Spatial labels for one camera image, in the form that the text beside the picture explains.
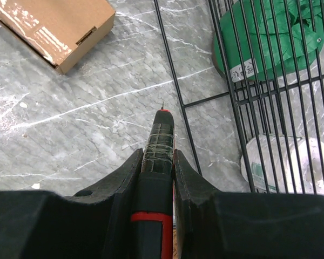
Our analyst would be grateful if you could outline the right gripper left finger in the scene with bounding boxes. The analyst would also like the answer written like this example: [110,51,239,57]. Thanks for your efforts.
[67,148,143,258]

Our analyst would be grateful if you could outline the red black utility knife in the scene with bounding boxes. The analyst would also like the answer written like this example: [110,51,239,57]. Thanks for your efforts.
[129,108,174,258]

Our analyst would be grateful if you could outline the white tape roll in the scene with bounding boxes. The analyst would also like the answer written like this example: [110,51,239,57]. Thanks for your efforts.
[246,134,324,195]

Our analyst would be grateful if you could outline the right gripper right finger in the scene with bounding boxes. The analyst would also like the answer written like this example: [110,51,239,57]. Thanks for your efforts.
[174,149,219,258]

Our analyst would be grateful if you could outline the brown cardboard express box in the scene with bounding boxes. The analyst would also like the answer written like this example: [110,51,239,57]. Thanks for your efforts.
[0,1,116,74]

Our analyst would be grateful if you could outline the black wire rack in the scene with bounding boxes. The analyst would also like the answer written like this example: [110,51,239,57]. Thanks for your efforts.
[154,1,324,193]

